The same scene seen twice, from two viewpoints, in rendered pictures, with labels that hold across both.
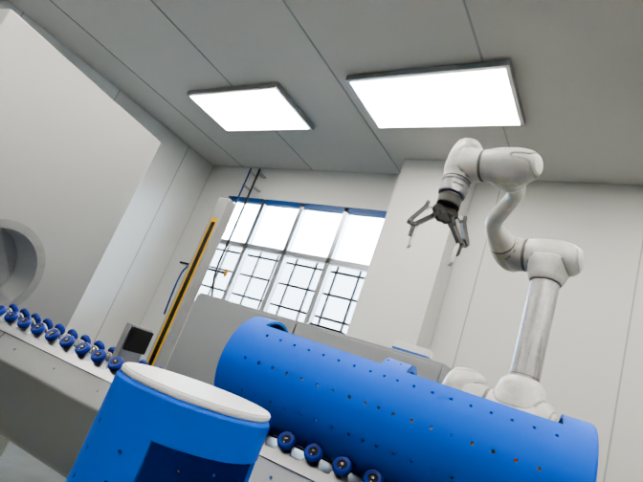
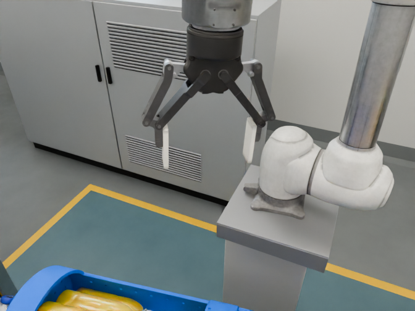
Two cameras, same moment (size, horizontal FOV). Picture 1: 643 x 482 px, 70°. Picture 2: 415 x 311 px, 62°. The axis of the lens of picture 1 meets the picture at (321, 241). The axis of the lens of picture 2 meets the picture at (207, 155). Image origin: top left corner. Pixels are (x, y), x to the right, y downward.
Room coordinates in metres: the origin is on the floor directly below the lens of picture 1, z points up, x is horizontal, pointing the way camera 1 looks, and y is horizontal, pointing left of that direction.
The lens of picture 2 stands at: (0.89, -0.22, 1.91)
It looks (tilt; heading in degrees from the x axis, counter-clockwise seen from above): 36 degrees down; 347
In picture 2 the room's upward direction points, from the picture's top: straight up
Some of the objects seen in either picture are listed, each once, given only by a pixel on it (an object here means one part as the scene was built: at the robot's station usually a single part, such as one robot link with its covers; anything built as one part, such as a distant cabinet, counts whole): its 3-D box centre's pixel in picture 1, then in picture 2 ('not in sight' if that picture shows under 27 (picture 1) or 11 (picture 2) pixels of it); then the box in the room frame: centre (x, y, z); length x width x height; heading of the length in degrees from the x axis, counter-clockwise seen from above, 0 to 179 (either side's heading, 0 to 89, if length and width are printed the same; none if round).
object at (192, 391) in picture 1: (198, 391); not in sight; (0.89, 0.11, 1.03); 0.28 x 0.28 x 0.01
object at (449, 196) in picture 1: (446, 208); (213, 59); (1.34, -0.33, 1.74); 0.08 x 0.07 x 0.09; 88
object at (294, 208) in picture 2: not in sight; (275, 190); (1.74, -0.66, 1.09); 0.22 x 0.18 x 0.06; 60
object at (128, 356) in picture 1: (131, 349); not in sight; (1.60, 0.46, 1.00); 0.10 x 0.04 x 0.15; 153
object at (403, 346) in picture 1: (412, 351); not in sight; (3.01, -0.80, 1.48); 0.24 x 0.12 x 0.08; 61
